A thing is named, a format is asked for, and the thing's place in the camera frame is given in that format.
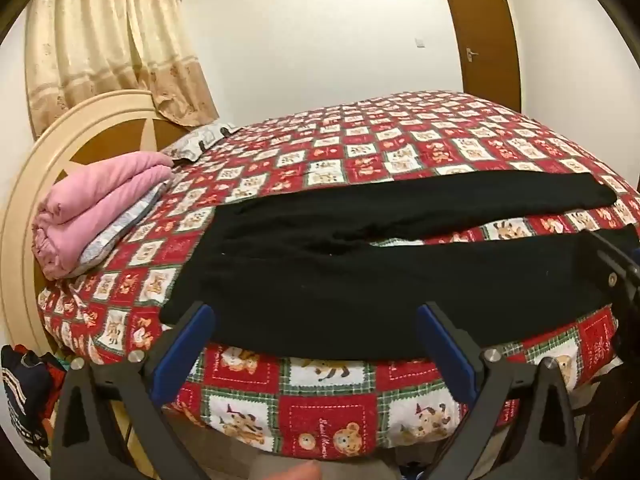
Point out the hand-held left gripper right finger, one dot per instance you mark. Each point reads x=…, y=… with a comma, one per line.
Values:
x=447, y=355

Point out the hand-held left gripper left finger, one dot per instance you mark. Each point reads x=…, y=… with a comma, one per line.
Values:
x=182, y=350

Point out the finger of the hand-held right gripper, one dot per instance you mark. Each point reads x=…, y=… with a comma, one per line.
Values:
x=617, y=262

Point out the black pants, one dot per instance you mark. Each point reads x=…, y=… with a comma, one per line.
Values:
x=350, y=270

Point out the person's left hand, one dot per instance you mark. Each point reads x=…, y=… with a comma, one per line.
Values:
x=300, y=472

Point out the light blue patterned pillow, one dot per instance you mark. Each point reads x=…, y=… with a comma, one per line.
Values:
x=117, y=232

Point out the red checked printed bed sheet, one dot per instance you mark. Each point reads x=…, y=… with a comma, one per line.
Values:
x=320, y=400

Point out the pile of colourful clothes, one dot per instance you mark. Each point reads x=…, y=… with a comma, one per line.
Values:
x=25, y=395

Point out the folded pink blanket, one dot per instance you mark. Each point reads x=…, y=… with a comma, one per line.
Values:
x=95, y=205

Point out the grey patterned pillow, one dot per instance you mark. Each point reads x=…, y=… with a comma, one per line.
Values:
x=200, y=140

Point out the cream wooden headboard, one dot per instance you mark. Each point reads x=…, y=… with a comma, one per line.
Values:
x=30, y=195

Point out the brown wooden door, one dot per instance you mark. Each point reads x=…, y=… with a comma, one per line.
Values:
x=480, y=20

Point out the beige curtain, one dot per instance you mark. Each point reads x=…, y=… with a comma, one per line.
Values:
x=115, y=35

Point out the white wall switch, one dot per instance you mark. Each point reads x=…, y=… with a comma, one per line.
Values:
x=420, y=43

